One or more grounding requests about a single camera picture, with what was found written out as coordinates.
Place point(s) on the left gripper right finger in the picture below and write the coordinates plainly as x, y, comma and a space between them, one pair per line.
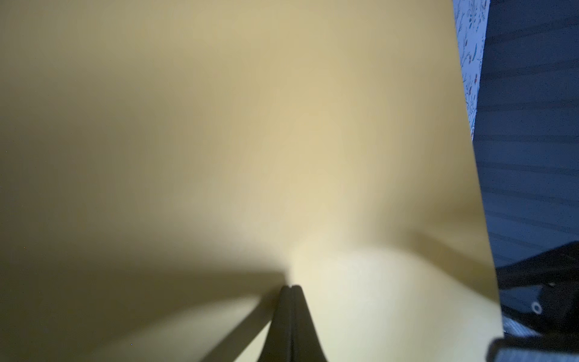
305, 344

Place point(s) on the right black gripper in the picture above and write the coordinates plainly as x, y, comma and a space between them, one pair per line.
549, 331

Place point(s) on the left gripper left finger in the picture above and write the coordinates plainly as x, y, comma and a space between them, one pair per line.
278, 342

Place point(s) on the yellow rectangular paper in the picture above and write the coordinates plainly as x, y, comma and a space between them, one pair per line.
167, 166

